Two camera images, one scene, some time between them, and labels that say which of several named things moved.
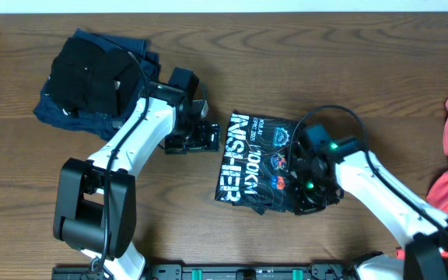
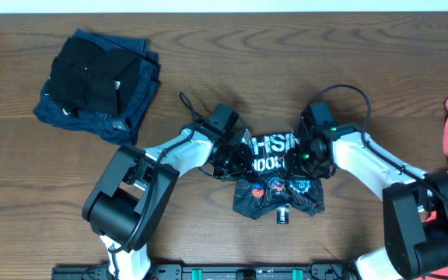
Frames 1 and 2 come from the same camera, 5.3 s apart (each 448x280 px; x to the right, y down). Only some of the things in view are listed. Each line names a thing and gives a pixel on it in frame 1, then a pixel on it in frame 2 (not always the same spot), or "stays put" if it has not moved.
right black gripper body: (314, 195) to (306, 165)
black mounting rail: (208, 271) stays put
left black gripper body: (195, 138) to (230, 166)
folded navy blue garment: (51, 112) stays put
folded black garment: (86, 78) stays put
